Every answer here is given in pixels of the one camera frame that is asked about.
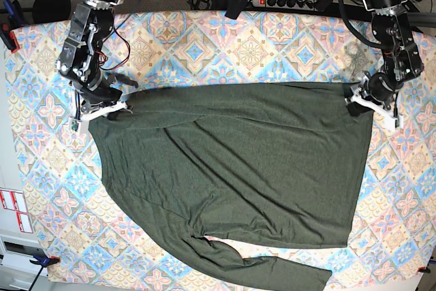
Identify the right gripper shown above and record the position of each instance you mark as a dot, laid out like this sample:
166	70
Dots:
99	99

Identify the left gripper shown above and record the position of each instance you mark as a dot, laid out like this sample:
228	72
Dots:
379	88

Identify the dark green long-sleeve shirt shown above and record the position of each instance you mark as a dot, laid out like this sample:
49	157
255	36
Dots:
277	165

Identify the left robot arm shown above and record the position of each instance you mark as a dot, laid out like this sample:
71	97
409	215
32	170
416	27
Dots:
391	28

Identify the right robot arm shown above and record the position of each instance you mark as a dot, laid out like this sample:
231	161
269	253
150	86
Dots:
82	59

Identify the black round stool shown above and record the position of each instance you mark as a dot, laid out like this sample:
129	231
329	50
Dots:
46	11

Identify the blue clamp upper left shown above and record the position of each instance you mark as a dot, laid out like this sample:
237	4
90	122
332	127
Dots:
7	35

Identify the blue clamp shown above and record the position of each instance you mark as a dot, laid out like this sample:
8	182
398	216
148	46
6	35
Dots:
7	35
43	262

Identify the red white labels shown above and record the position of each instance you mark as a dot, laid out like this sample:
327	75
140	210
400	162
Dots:
14	213

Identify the white power strip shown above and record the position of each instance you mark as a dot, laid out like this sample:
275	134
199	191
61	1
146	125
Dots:
285	4

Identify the orange clamp lower right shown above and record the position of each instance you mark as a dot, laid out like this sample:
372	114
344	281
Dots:
424	270

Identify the blue clamp lower left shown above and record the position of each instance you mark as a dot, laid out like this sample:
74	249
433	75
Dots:
43	262

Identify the black remote-like device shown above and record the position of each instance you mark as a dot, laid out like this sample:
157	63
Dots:
235	7

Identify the grey cabinet lower left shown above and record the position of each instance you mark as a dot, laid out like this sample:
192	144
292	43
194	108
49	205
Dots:
17	253

